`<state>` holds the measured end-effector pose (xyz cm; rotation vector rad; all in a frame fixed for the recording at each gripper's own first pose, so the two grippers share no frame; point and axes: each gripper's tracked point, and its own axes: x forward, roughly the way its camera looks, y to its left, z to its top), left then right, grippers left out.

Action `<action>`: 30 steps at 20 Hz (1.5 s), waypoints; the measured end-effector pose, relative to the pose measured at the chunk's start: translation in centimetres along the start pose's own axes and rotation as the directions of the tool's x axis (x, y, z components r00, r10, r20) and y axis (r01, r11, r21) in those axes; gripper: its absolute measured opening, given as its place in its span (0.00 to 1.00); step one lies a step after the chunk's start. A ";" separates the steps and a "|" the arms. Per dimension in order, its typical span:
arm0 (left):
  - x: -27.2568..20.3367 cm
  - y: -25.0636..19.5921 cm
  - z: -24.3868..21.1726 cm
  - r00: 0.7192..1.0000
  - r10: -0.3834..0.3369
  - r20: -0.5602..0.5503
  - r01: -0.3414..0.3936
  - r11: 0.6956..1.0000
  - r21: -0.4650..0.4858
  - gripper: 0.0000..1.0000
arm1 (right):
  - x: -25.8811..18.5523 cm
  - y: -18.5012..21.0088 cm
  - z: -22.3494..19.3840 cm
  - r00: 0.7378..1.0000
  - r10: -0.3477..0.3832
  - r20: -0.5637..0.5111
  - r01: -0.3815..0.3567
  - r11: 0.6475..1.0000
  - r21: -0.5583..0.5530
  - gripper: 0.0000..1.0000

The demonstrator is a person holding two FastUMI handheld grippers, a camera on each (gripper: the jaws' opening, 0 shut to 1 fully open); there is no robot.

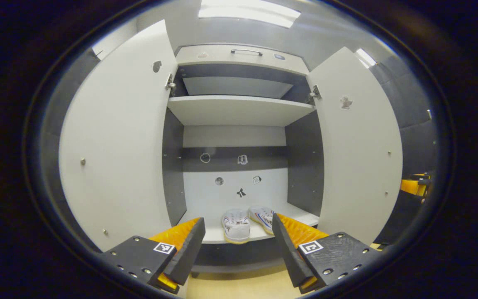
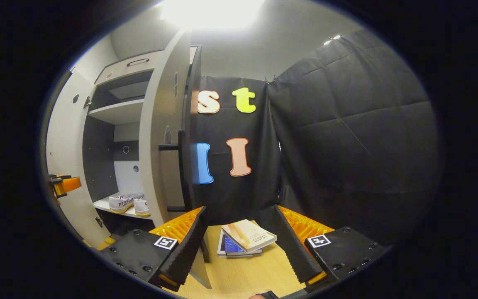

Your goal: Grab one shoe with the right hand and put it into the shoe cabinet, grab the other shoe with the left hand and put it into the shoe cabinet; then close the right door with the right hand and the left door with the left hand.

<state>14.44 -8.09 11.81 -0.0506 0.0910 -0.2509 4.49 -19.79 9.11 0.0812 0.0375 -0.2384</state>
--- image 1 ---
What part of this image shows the white striped shoe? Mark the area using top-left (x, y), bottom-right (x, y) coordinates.
top-left (249, 206), bottom-right (276, 236)
top-left (222, 209), bottom-right (251, 244)

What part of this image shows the large ceiling light panel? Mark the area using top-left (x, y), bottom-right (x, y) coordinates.
top-left (198, 0), bottom-right (302, 29)

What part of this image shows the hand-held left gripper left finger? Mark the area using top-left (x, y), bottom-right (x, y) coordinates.
top-left (98, 217), bottom-right (206, 295)

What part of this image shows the light grey cabinet shelf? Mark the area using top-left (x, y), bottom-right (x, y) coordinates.
top-left (179, 201), bottom-right (320, 244)
top-left (167, 95), bottom-right (315, 127)

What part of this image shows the grey cabinet door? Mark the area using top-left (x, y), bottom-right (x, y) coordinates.
top-left (307, 47), bottom-right (403, 245)
top-left (59, 20), bottom-right (179, 252)

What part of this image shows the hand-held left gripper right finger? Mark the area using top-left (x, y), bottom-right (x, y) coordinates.
top-left (271, 213), bottom-right (383, 294)

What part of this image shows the black backdrop cloth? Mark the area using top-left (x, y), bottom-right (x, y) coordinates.
top-left (368, 54), bottom-right (443, 245)

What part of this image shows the grey cabinet drawer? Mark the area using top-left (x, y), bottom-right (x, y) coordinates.
top-left (176, 44), bottom-right (310, 76)

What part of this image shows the small ceiling light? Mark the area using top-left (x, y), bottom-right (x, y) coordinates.
top-left (355, 48), bottom-right (377, 69)

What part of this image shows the grey shoe cabinet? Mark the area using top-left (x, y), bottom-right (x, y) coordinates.
top-left (162, 44), bottom-right (324, 279)

